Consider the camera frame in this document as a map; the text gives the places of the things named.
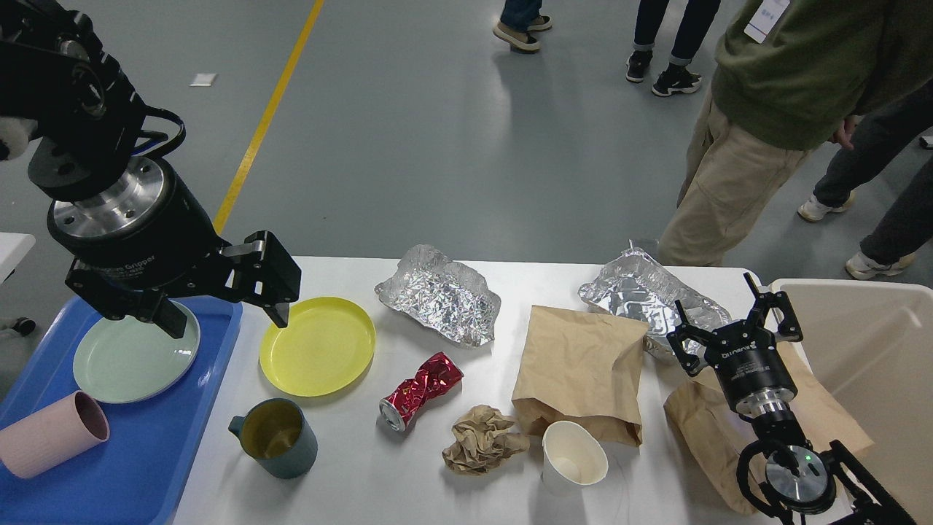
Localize crumpled foil tray right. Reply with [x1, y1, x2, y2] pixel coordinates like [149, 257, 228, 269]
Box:
[579, 248, 733, 363]

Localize person dark trousers black sneakers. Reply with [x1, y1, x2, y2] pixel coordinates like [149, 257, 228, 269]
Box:
[625, 0, 722, 98]

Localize pale green plate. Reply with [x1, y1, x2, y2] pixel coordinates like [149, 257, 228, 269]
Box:
[72, 303, 200, 403]

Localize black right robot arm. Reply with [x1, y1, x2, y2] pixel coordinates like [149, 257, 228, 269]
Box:
[667, 273, 914, 524]

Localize crumpled foil tray left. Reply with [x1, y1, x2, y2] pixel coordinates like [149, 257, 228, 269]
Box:
[374, 244, 502, 348]

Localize blue plastic tray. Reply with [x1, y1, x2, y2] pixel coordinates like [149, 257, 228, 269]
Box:
[1, 297, 243, 524]

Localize white paper cup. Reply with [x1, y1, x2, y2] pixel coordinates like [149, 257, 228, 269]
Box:
[541, 421, 609, 495]

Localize yellow plastic plate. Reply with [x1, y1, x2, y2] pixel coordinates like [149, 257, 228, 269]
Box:
[259, 297, 376, 397]

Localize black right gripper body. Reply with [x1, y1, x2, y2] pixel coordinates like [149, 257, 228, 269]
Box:
[711, 326, 797, 418]

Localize person green sweater khaki trousers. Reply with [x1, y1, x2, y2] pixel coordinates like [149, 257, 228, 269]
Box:
[657, 1, 932, 267]

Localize pink mug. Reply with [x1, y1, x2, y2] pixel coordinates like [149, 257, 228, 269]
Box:
[1, 391, 110, 479]

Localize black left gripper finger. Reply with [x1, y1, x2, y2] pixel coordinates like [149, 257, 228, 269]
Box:
[149, 297, 187, 339]
[222, 230, 301, 328]

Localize dark teal mug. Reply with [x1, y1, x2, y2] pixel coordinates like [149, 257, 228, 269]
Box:
[229, 398, 318, 479]

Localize white side table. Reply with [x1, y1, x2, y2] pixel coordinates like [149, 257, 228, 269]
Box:
[0, 232, 36, 336]

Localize brown paper bag right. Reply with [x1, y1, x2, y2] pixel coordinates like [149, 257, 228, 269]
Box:
[664, 342, 874, 515]

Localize crushed red can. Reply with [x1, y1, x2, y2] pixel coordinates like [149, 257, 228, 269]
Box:
[379, 352, 464, 432]

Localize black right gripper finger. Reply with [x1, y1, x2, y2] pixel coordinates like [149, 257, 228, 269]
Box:
[743, 272, 803, 342]
[665, 299, 719, 378]

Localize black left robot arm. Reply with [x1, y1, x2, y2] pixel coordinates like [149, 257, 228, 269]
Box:
[1, 1, 301, 338]

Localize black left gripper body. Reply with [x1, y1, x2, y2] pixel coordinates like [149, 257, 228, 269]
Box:
[47, 156, 227, 322]

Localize beige plastic bin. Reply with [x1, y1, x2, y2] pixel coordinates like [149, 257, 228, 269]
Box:
[770, 279, 932, 524]

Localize crumpled foil tray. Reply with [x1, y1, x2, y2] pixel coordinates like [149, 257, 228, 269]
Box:
[579, 248, 733, 363]
[374, 244, 502, 348]

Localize person blue jeans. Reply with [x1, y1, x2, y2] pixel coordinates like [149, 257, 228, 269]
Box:
[492, 0, 553, 54]

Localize large brown paper bag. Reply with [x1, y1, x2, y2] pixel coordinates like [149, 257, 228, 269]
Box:
[511, 306, 649, 446]

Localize crumpled brown paper ball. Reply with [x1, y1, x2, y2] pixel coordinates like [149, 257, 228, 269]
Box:
[441, 405, 530, 475]

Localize person grey trousers white sneakers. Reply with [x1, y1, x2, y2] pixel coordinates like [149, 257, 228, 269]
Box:
[797, 81, 932, 280]

